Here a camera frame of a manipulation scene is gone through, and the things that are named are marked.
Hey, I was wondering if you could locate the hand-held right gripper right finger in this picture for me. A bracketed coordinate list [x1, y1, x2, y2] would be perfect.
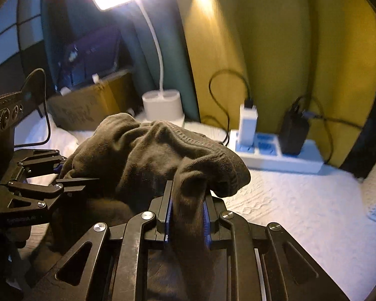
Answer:
[202, 191, 351, 301]

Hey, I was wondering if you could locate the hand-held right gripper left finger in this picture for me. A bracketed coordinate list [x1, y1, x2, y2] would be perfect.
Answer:
[28, 180, 176, 301]

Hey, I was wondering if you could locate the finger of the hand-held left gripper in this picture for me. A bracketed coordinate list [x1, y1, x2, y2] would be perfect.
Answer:
[6, 149, 69, 181]
[0, 177, 100, 217]

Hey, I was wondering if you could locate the dark olive t-shirt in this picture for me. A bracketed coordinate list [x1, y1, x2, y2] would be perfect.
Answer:
[28, 113, 251, 301]

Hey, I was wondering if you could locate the white cloth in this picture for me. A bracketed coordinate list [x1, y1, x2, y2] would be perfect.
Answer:
[14, 113, 79, 157]

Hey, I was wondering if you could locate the brown cardboard box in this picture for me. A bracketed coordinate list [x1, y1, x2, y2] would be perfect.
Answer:
[47, 70, 135, 132]

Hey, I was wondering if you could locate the white textured table cover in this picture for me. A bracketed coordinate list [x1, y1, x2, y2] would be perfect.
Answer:
[13, 110, 376, 301]

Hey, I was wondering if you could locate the white power strip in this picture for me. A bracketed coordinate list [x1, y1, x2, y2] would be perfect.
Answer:
[229, 130, 323, 174]

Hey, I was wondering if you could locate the white tablet stand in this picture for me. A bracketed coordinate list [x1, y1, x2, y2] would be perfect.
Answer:
[58, 66, 135, 96]

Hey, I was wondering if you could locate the dark tablet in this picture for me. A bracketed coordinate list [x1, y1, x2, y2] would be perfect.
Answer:
[55, 27, 123, 87]

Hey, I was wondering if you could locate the white charger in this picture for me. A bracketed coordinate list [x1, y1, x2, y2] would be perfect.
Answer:
[240, 100, 258, 147]

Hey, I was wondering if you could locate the white desk lamp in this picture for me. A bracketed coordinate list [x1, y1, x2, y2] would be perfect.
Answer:
[91, 0, 186, 124]

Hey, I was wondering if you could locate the black charger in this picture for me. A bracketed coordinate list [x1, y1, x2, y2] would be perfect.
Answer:
[279, 108, 310, 157]

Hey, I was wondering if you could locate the teal curtain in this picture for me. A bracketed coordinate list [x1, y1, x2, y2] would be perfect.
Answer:
[41, 0, 201, 123]

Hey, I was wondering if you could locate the yellow curtain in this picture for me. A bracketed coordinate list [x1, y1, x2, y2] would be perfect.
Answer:
[175, 0, 376, 170]

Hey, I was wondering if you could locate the dark braided cable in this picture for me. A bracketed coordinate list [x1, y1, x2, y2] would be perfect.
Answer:
[14, 68, 51, 149]

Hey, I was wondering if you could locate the black charging cable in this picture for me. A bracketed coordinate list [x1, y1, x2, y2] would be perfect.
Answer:
[208, 69, 253, 146]

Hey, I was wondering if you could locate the thin black charger cable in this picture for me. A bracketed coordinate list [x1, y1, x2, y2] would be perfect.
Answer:
[290, 94, 364, 165]

